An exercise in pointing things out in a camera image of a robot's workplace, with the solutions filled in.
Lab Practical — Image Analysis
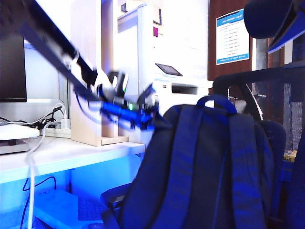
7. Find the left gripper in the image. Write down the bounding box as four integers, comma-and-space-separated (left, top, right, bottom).
99, 83, 158, 131

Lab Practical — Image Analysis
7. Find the dark blue backpack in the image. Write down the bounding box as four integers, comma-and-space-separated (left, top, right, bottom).
101, 94, 288, 229

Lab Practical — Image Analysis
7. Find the light wooden desk organizer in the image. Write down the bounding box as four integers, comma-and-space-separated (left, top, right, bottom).
71, 0, 129, 146

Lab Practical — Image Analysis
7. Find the grey framed desk partition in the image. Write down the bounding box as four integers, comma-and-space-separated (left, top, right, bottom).
23, 39, 71, 101

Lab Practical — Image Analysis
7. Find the black mesh office chair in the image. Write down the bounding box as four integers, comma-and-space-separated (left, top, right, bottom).
213, 64, 305, 229

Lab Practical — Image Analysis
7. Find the dark chair headrest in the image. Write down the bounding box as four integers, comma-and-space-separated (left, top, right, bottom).
243, 0, 296, 39

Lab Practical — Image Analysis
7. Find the dark printer touch panel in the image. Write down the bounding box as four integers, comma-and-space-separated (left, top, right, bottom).
155, 63, 183, 77

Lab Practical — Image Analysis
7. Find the white office printer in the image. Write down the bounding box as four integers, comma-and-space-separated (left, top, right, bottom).
152, 63, 214, 113

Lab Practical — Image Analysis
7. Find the white charger adapter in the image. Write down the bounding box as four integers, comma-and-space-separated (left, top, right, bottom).
61, 116, 71, 130

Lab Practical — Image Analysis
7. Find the brown wooden door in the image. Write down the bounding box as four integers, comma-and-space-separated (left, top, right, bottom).
207, 0, 294, 82

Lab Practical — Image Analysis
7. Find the white power strip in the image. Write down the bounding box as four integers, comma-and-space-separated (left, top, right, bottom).
44, 124, 72, 139

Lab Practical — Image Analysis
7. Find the computer keyboard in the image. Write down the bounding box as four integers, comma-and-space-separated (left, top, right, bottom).
77, 198, 109, 221

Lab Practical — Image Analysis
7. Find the white monitor riser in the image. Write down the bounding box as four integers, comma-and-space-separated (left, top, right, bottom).
0, 124, 41, 155

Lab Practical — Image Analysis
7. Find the pull-out keyboard tray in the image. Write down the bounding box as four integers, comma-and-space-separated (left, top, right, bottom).
33, 189, 120, 229

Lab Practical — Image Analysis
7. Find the black computer monitor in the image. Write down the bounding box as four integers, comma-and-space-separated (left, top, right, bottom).
0, 28, 27, 103

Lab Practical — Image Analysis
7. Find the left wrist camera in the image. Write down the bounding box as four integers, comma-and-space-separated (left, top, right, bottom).
106, 71, 129, 96

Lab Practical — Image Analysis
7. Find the white rounded partition post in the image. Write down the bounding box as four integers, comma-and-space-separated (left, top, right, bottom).
137, 2, 155, 153

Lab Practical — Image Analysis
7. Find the thin white charger cable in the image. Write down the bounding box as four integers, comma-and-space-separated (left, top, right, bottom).
0, 104, 67, 126

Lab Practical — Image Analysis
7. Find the black picture frame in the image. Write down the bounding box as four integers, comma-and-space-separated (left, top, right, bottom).
152, 9, 163, 26

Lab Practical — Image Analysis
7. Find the black desk cable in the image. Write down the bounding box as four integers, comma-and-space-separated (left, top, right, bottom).
0, 107, 63, 127

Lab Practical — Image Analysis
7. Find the blue bordered wall poster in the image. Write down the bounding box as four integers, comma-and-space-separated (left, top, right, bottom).
216, 9, 250, 65

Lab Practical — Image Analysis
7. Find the thin dark hanging cable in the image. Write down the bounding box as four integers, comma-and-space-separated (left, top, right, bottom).
21, 176, 57, 229

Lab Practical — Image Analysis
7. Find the thick white cable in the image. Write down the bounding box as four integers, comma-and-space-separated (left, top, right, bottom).
25, 122, 57, 229

